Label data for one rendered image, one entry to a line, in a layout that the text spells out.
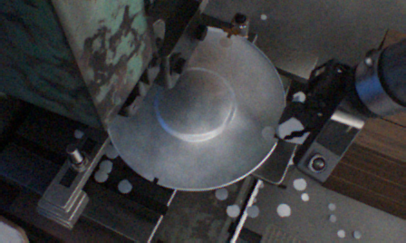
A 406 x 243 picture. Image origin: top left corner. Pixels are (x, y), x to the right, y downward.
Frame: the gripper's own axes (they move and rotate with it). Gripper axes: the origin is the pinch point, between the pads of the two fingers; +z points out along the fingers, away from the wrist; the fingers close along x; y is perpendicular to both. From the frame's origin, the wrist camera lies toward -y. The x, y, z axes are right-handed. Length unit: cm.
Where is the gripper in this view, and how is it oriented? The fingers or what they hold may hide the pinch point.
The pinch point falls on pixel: (283, 137)
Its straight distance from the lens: 78.1
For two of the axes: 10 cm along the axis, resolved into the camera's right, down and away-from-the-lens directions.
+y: 4.0, -8.2, 4.2
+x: -8.3, -5.1, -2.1
